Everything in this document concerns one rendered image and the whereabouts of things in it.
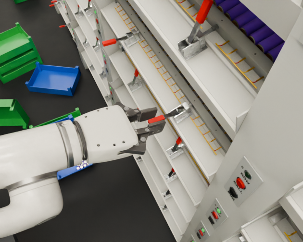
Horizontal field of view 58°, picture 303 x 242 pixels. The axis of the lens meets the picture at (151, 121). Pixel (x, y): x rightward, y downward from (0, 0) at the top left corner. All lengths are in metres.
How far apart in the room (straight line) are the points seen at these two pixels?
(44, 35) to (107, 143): 1.94
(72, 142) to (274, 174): 0.31
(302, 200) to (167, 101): 0.37
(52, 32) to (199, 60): 2.01
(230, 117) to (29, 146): 0.31
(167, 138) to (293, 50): 0.57
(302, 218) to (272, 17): 0.22
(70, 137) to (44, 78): 1.58
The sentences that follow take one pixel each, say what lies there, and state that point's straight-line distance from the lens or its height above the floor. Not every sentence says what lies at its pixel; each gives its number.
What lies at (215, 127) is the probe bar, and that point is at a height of 0.96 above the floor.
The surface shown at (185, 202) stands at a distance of 0.92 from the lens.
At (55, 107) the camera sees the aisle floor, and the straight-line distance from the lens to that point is 1.86.
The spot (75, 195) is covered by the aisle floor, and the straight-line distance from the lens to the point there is 1.55.
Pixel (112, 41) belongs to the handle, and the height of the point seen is 0.95.
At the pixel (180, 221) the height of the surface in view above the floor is 0.36.
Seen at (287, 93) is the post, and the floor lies 1.23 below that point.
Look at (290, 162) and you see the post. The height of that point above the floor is 1.16.
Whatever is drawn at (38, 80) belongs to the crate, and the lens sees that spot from 2.04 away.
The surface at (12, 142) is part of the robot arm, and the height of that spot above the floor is 1.05.
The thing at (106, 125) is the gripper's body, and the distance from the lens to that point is 0.51.
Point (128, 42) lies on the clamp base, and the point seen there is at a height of 0.94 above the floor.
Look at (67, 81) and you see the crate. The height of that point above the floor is 0.00.
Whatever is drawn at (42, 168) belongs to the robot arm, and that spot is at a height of 1.03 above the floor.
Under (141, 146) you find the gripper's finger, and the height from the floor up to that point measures 0.97.
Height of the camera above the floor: 1.43
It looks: 57 degrees down
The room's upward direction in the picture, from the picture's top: straight up
